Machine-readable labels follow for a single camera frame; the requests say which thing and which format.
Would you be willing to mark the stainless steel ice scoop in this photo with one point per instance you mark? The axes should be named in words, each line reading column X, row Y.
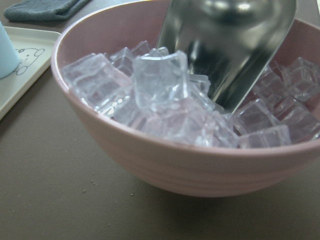
column 230, row 41

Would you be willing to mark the pile of clear ice cubes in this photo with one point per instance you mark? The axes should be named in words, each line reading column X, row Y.
column 150, row 90

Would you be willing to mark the light blue cup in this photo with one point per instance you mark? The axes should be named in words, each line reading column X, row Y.
column 9, row 59

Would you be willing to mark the pink bowl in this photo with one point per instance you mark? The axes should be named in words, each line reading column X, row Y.
column 174, row 167

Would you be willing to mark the cream serving tray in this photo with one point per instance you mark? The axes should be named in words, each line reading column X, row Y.
column 34, row 48

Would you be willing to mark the grey folded cloth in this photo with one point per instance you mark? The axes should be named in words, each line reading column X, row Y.
column 43, row 10

